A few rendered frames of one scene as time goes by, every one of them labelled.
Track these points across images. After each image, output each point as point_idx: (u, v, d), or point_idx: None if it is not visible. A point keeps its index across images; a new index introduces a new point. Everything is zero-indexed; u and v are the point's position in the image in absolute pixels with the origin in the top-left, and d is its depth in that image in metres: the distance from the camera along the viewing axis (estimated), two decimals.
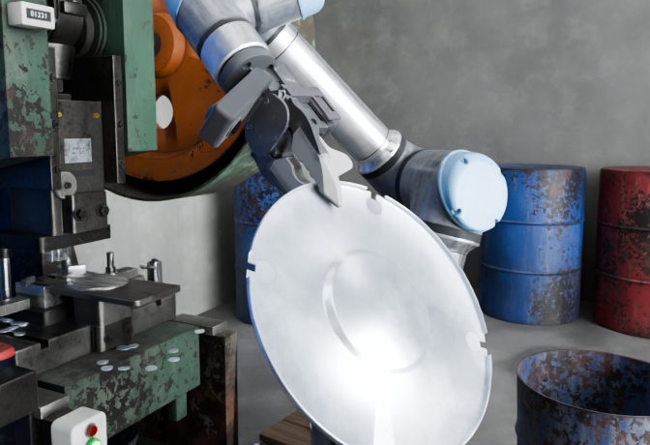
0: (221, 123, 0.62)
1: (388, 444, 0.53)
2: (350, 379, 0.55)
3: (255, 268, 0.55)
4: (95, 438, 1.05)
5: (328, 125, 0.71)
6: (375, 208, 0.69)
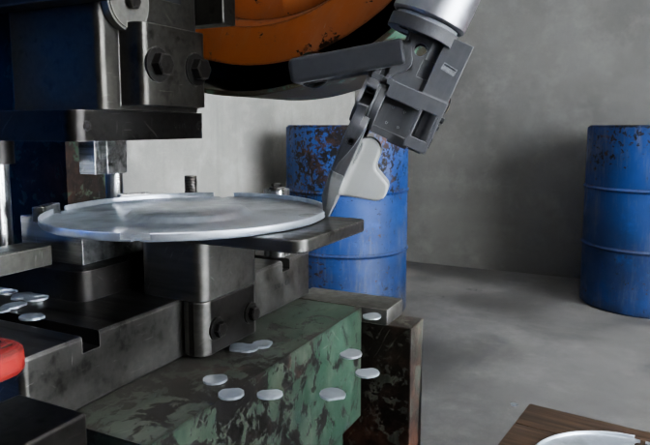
0: (291, 75, 0.63)
1: (72, 213, 0.67)
2: (130, 208, 0.70)
3: (221, 197, 0.79)
4: None
5: (409, 148, 0.60)
6: (306, 215, 0.64)
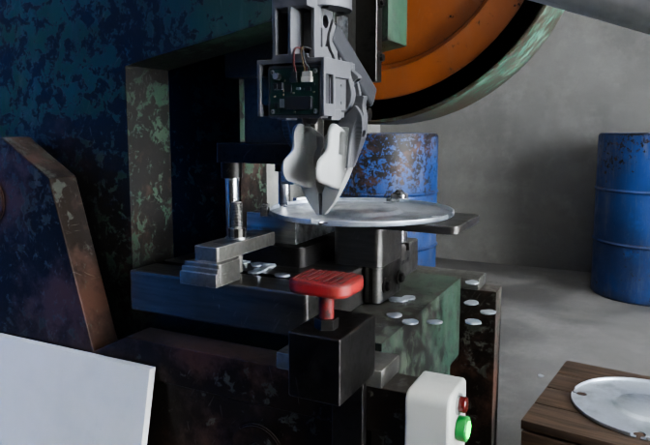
0: None
1: None
2: (318, 216, 0.94)
3: (286, 206, 1.05)
4: (466, 416, 0.70)
5: (276, 116, 0.60)
6: (390, 202, 1.10)
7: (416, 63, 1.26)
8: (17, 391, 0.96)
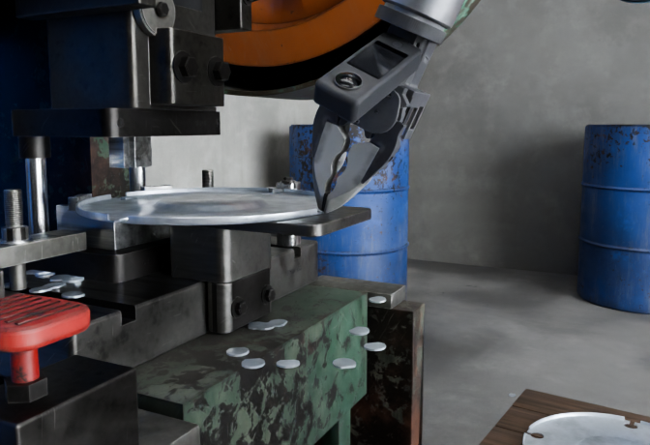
0: (340, 111, 0.54)
1: None
2: (251, 212, 0.65)
3: None
4: None
5: None
6: None
7: None
8: None
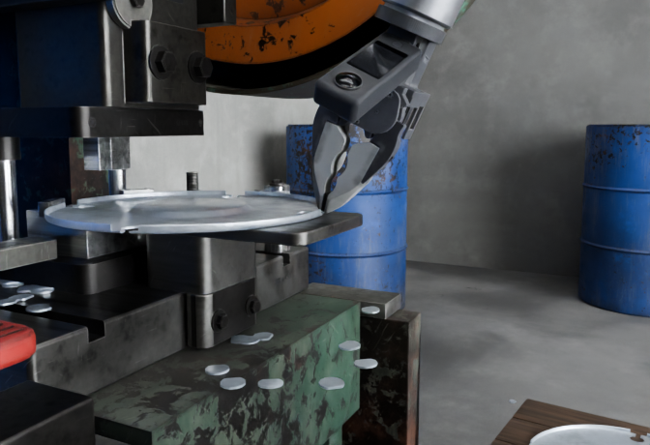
0: (340, 111, 0.54)
1: None
2: (245, 201, 0.74)
3: None
4: None
5: None
6: None
7: None
8: None
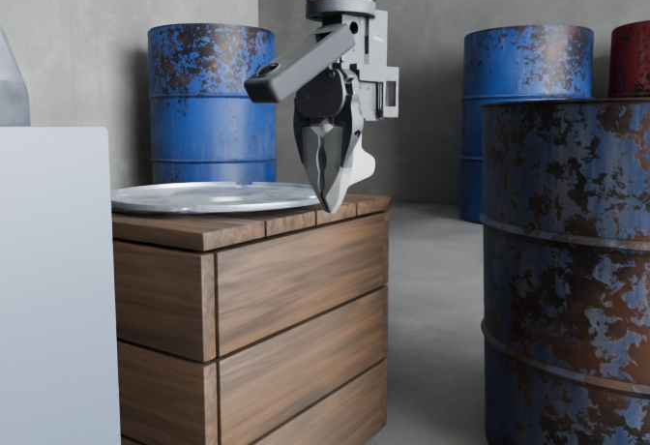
0: (266, 97, 0.57)
1: None
2: (274, 199, 0.77)
3: None
4: None
5: (380, 117, 0.65)
6: None
7: None
8: None
